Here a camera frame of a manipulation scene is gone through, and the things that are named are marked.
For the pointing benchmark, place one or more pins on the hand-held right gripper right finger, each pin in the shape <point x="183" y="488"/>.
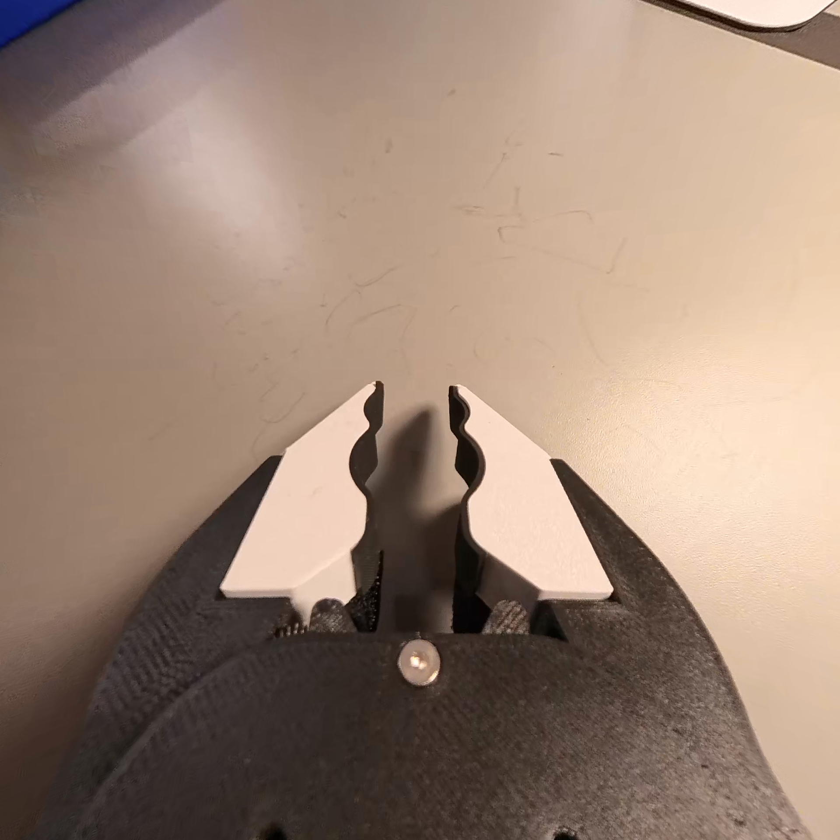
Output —
<point x="538" y="525"/>

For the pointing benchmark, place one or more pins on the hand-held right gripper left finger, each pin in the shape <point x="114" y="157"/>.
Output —
<point x="302" y="525"/>

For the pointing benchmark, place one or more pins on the white monitor stand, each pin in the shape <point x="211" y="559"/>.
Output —
<point x="754" y="10"/>

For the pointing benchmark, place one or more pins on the blue plastic bin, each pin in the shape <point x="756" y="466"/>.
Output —
<point x="26" y="16"/>

